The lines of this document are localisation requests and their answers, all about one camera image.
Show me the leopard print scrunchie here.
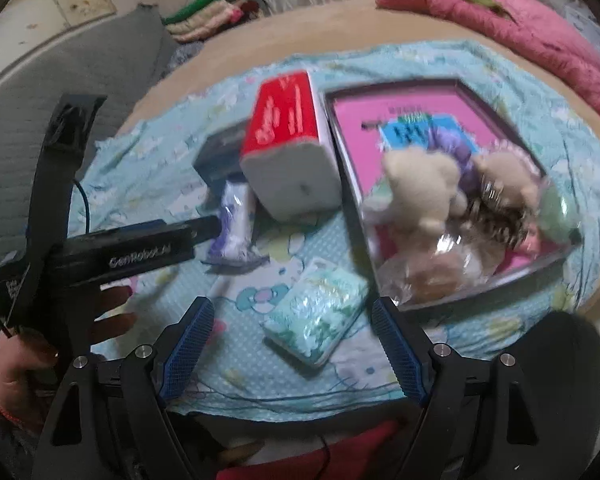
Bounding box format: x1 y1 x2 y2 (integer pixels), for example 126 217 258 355
467 195 528 256

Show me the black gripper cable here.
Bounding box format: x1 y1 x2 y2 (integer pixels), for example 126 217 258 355
74 179 90 235

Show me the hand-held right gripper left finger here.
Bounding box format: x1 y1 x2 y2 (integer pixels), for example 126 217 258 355
27 296 218 480

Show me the beige plush bear toy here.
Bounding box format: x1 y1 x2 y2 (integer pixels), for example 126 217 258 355
380 130 538 233

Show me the pink and blue book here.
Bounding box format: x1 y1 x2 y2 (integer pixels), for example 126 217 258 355
332 92 556 271

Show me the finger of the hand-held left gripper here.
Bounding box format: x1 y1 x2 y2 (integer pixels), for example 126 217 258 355
187 216 222 248
115 219 193 233

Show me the green egg sponge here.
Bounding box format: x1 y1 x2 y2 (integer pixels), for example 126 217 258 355
535 187 581 246

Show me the pink quilt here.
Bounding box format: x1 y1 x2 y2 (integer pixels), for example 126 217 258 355
375 0 600 133

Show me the teal printed tissue packet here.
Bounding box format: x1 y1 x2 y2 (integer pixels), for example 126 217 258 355
261 256 370 368

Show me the dark floral cloth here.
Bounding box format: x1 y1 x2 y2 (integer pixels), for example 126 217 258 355
170 40 206 63

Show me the dark tray box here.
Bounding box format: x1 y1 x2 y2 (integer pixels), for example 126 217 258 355
322 77 581 313

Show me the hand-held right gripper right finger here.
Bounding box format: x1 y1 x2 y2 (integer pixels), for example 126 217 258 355
371 297 568 480

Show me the red string bracelet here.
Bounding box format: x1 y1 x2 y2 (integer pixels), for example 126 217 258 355
0 385 16 423

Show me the person's red garment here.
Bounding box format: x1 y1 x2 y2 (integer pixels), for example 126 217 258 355
215 420 401 480

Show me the bed with beige sheet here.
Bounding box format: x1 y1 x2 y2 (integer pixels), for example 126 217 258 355
130 0 600 331

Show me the blue cartoon printed blanket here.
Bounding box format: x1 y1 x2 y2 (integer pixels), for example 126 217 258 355
72 40 600 421

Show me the stack of folded clothes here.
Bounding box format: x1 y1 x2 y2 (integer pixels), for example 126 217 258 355
162 0 268 43

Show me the person's left hand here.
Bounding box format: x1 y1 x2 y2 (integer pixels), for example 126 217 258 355
0 284 141 433

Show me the purple packet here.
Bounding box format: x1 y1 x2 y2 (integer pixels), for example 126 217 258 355
202 180 271 268

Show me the black box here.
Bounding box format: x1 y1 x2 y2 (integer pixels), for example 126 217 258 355
192 120 253 191

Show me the painted wall panel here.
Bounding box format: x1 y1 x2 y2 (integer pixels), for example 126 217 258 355
0 0 118 91

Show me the red tissue pack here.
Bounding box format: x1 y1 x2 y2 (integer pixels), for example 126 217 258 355
239 70 342 223

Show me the grey quilted cover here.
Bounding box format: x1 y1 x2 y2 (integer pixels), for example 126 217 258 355
0 5 181 331

